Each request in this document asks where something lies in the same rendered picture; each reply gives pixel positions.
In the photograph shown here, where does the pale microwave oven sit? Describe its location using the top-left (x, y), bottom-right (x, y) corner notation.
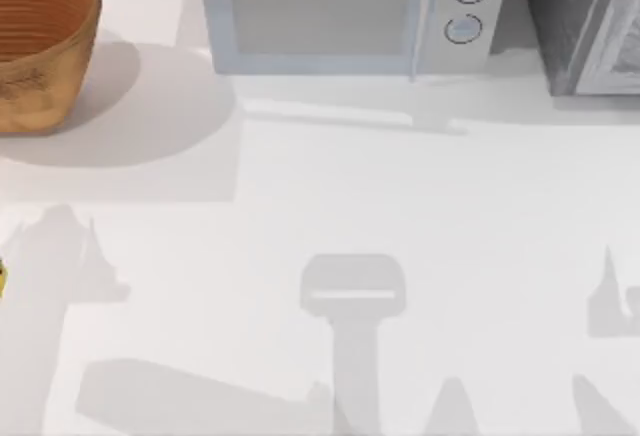
top-left (193, 0), bottom-right (515, 83)

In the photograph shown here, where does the brown wooden basket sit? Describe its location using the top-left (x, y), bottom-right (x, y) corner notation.
top-left (0, 0), bottom-right (104, 135)

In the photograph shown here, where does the microwave door handle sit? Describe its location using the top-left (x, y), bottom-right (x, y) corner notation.
top-left (409, 0), bottom-right (434, 83)

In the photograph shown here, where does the microwave oven door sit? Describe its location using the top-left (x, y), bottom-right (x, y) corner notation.
top-left (195, 0), bottom-right (441, 77)

